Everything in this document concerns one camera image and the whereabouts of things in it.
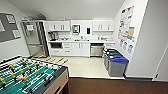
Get steel refrigerator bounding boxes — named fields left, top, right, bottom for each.
left=21, top=20, right=49, bottom=58

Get stainless steel dishwasher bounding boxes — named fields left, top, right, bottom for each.
left=89, top=43, right=104, bottom=58

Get white wall poster sheets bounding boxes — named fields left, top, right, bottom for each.
left=118, top=4, right=136, bottom=53

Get grey bin green lid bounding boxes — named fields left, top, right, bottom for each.
left=103, top=49, right=119, bottom=71

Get black coffee machine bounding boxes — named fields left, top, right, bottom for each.
left=48, top=31, right=58, bottom=42

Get grey bin blue lid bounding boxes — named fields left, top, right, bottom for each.
left=108, top=54, right=130, bottom=78

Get black microwave oven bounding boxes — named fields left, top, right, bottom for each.
left=49, top=41, right=63, bottom=50

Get framed wall notice board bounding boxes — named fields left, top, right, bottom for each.
left=0, top=12, right=22, bottom=43

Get wooden foosball table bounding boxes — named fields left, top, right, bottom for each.
left=0, top=54, right=70, bottom=94

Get white lower kitchen cabinets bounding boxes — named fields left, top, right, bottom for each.
left=62, top=41, right=90, bottom=58

